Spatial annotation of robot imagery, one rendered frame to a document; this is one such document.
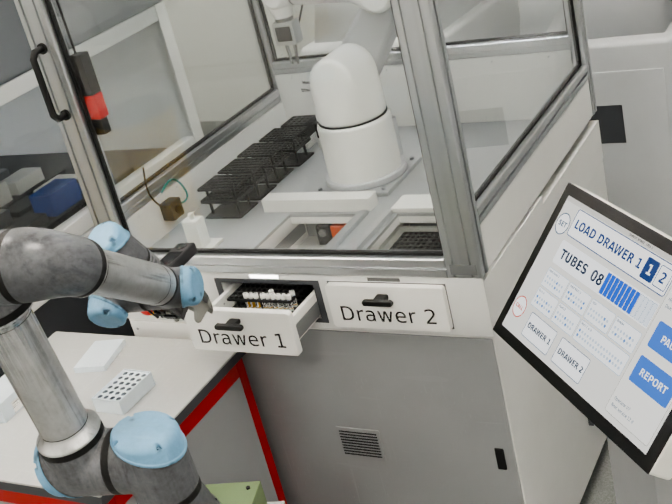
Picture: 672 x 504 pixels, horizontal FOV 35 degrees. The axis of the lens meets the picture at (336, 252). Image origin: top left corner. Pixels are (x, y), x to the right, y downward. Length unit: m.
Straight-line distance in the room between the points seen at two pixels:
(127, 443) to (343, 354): 0.83
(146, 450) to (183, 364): 0.83
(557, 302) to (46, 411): 0.89
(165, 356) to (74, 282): 1.05
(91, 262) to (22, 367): 0.22
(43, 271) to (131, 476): 0.42
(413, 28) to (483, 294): 0.58
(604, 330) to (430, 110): 0.60
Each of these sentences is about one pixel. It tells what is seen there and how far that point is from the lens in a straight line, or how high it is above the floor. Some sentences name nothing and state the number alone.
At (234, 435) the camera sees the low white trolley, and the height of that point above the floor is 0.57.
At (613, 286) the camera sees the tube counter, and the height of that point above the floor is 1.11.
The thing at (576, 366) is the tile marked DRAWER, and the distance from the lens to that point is 1.82.
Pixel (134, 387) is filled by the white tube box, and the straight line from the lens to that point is 2.53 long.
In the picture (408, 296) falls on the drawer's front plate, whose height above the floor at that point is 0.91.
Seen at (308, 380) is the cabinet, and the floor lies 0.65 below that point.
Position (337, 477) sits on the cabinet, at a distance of 2.79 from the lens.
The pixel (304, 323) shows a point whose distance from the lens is 2.43.
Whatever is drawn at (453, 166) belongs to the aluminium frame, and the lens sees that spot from 2.17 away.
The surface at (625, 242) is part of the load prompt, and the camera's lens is 1.82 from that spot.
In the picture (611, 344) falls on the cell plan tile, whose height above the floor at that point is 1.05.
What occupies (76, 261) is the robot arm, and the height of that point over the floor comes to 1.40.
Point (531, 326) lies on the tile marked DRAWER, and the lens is 1.95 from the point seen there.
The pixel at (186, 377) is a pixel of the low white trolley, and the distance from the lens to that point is 2.57.
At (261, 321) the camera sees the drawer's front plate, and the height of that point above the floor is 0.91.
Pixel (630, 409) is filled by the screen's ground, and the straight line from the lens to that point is 1.70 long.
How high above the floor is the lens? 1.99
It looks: 25 degrees down
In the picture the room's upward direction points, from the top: 14 degrees counter-clockwise
